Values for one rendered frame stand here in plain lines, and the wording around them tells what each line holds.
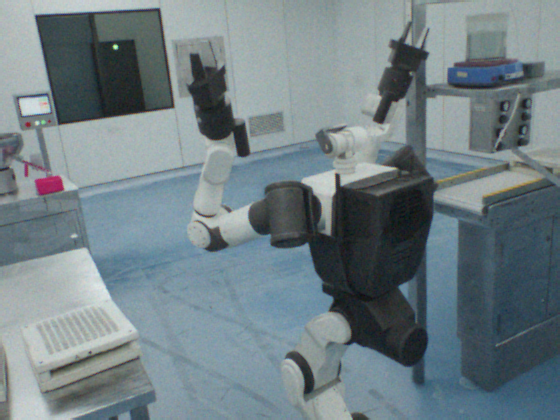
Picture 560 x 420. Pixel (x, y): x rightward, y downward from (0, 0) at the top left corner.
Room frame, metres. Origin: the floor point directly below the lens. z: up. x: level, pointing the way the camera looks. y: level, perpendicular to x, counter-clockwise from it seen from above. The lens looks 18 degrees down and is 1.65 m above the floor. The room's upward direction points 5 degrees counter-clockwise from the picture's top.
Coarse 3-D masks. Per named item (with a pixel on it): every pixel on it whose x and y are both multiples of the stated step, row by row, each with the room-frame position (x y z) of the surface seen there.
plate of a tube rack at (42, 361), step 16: (112, 304) 1.41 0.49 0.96; (48, 320) 1.35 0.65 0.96; (64, 320) 1.34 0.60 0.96; (80, 320) 1.33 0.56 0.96; (128, 320) 1.31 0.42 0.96; (32, 336) 1.27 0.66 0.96; (48, 336) 1.26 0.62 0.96; (64, 336) 1.25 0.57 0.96; (112, 336) 1.23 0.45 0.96; (128, 336) 1.23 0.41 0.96; (32, 352) 1.19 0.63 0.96; (64, 352) 1.17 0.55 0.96; (80, 352) 1.17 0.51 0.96; (96, 352) 1.19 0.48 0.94; (48, 368) 1.13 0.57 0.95
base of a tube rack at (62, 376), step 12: (24, 348) 1.32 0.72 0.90; (120, 348) 1.25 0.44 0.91; (84, 360) 1.20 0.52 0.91; (96, 360) 1.20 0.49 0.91; (108, 360) 1.20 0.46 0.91; (120, 360) 1.21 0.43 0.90; (60, 372) 1.16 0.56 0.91; (72, 372) 1.16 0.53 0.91; (84, 372) 1.17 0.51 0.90; (96, 372) 1.18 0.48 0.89; (48, 384) 1.13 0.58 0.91; (60, 384) 1.14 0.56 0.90
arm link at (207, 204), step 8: (200, 184) 1.39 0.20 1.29; (208, 184) 1.36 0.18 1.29; (224, 184) 1.39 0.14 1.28; (200, 192) 1.39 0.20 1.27; (208, 192) 1.37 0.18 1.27; (216, 192) 1.38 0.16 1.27; (200, 200) 1.39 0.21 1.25; (208, 200) 1.38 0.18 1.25; (216, 200) 1.39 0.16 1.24; (200, 208) 1.39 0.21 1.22; (208, 208) 1.39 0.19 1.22; (216, 208) 1.40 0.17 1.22; (224, 208) 1.46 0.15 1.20; (192, 216) 1.43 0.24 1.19; (200, 216) 1.41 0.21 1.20; (208, 216) 1.41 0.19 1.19; (216, 216) 1.42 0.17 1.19; (208, 224) 1.39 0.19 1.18
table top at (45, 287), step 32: (64, 256) 2.01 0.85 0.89; (0, 288) 1.76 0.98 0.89; (32, 288) 1.73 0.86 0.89; (64, 288) 1.71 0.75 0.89; (96, 288) 1.69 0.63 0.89; (0, 320) 1.52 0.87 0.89; (32, 320) 1.50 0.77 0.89; (32, 384) 1.16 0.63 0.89; (96, 384) 1.14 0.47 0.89; (128, 384) 1.12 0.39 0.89; (0, 416) 1.05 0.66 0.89; (32, 416) 1.04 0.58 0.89; (64, 416) 1.03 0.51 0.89; (96, 416) 1.04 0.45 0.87
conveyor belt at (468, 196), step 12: (480, 180) 2.35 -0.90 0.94; (492, 180) 2.33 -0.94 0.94; (504, 180) 2.32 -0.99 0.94; (516, 180) 2.30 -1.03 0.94; (528, 180) 2.29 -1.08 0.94; (444, 192) 2.22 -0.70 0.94; (456, 192) 2.21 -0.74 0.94; (468, 192) 2.19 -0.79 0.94; (480, 192) 2.18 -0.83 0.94; (492, 192) 2.17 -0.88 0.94; (444, 204) 2.19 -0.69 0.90; (456, 204) 2.13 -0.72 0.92; (468, 204) 2.08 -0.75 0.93; (480, 204) 2.04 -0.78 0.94
